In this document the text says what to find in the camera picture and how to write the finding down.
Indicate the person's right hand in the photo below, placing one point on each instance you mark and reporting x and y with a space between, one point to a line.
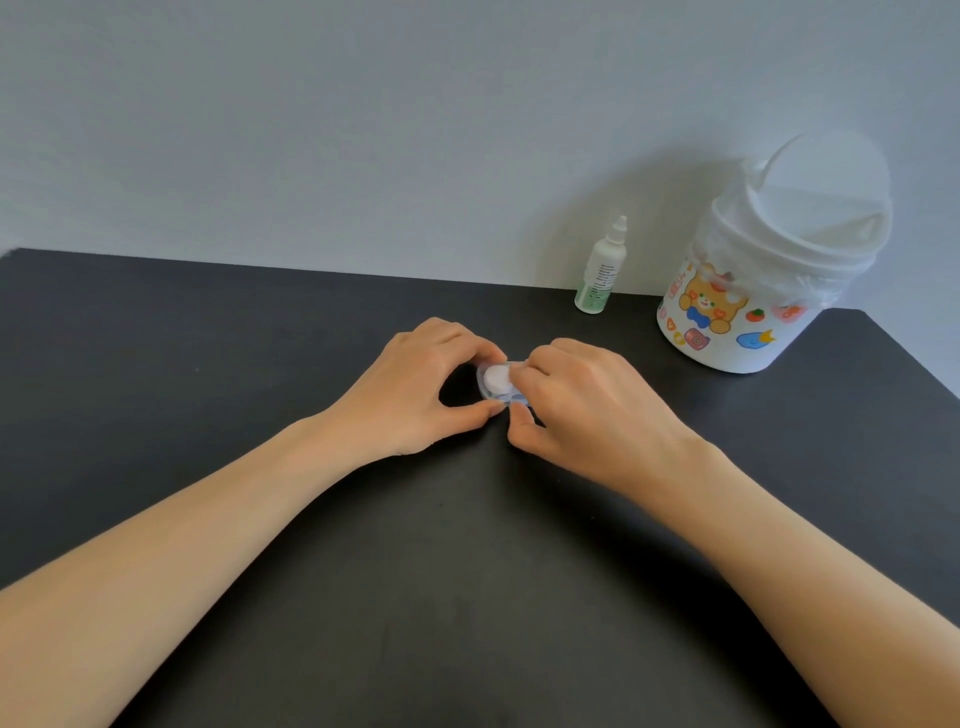
600 420

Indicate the person's left hand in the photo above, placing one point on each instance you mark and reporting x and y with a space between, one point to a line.
405 397

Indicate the person's left thumb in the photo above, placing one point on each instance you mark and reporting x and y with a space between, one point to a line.
469 418

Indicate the person's right thumb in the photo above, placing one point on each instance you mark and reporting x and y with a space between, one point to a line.
525 427

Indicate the clear contact lens case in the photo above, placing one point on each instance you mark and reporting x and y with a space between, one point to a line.
499 384

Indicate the person's left forearm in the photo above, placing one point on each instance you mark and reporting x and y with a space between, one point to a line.
165 570

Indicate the person's right forearm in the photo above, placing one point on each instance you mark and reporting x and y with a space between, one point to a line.
817 585

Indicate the small white dropper bottle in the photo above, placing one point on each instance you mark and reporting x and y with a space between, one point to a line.
602 270

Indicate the white plastic bin liner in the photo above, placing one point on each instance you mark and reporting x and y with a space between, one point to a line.
757 270

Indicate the white cartoon print trash bin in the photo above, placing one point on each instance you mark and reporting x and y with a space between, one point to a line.
772 255

